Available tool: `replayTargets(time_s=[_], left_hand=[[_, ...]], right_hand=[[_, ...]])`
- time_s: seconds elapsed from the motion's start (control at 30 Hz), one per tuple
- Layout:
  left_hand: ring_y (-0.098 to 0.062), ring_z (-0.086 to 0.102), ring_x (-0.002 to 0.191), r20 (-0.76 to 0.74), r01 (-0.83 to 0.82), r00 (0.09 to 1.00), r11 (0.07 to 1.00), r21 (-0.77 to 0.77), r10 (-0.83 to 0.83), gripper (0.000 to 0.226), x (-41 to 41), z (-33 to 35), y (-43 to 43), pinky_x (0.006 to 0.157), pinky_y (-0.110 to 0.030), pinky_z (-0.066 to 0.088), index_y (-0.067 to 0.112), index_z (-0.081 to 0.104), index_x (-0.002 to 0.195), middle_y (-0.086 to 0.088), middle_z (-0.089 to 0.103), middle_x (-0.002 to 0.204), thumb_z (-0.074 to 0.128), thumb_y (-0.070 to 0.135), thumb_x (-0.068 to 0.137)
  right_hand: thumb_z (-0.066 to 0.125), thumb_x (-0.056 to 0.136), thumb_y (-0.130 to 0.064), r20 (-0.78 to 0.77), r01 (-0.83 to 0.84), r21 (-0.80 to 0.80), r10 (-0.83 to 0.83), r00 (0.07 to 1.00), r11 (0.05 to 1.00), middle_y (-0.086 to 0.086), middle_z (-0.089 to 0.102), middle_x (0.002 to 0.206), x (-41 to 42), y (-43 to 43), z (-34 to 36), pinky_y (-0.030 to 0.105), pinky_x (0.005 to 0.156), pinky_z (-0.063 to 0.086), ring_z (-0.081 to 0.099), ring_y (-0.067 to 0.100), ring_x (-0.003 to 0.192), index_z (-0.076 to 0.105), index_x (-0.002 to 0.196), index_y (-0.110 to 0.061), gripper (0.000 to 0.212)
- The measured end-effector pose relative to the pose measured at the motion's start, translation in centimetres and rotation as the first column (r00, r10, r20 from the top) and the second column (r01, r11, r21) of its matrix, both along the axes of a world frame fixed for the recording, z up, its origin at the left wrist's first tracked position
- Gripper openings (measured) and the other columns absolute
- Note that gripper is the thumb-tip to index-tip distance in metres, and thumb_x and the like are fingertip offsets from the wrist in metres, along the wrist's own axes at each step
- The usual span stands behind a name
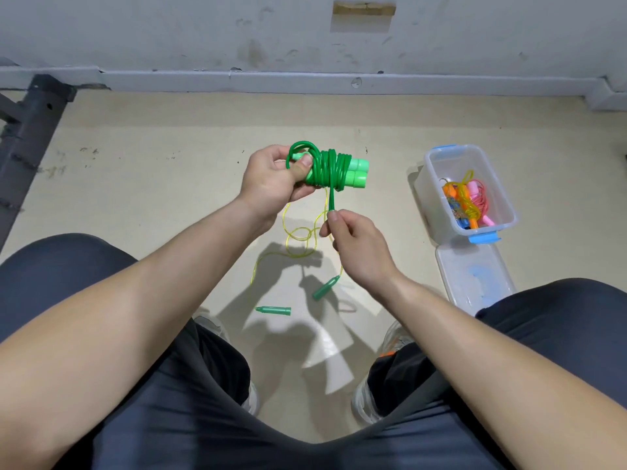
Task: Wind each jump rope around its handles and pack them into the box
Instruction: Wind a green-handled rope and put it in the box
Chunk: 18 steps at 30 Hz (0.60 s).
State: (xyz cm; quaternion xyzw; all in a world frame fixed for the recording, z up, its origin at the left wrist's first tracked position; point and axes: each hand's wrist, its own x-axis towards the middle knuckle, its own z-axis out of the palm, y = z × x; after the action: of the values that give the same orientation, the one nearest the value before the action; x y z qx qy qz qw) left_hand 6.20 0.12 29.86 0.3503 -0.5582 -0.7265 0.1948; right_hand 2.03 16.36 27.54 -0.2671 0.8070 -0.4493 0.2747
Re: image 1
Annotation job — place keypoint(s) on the person's right hand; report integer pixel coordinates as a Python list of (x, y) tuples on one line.
[(360, 251)]

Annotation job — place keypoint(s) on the black metal rack frame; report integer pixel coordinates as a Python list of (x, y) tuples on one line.
[(25, 132)]

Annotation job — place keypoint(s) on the grey right shoe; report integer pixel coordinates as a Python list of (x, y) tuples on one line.
[(392, 342)]

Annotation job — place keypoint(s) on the small wooden wall block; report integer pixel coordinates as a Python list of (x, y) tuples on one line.
[(363, 8)]

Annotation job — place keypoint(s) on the black shorts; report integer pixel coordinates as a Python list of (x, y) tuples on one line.
[(39, 279)]

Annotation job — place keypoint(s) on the grey shoe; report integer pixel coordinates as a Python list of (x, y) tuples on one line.
[(392, 342), (211, 326)]

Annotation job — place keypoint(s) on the person's left hand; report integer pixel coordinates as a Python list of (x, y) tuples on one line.
[(266, 186)]

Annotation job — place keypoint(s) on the clear plastic box lid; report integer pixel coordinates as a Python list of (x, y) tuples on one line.
[(478, 279)]

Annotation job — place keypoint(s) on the person's left forearm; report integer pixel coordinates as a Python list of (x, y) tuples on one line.
[(98, 337)]

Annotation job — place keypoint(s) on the grey left shoe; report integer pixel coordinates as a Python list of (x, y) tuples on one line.
[(211, 326)]

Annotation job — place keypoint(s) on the clear storage box blue latches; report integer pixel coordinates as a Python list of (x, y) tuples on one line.
[(436, 163)]

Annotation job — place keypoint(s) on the person's right forearm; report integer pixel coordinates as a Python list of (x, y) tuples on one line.
[(509, 377)]

